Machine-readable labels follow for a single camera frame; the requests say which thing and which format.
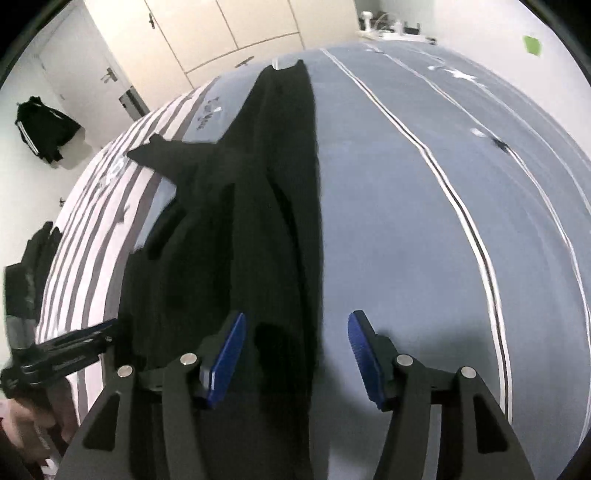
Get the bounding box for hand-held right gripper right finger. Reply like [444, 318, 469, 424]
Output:
[347, 310, 536, 480]

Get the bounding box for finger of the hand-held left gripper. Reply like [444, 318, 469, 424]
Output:
[18, 318, 121, 384]

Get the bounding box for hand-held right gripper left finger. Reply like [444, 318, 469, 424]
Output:
[58, 311, 247, 480]

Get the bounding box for black garment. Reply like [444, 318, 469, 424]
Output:
[115, 60, 328, 480]

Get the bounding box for person's left hand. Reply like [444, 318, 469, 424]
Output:
[0, 392, 78, 462]

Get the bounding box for striped and blue bed sheet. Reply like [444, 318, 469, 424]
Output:
[34, 39, 591, 480]

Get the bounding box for black jacket with white stripes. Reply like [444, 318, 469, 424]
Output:
[15, 96, 84, 163]

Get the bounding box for white door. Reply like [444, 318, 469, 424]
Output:
[37, 32, 134, 153]

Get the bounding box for grey suitcase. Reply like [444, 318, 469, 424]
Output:
[119, 87, 151, 121]

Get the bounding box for cream wardrobe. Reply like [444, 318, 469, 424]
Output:
[85, 0, 361, 88]

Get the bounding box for white desk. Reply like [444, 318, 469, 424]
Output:
[358, 18, 439, 45]

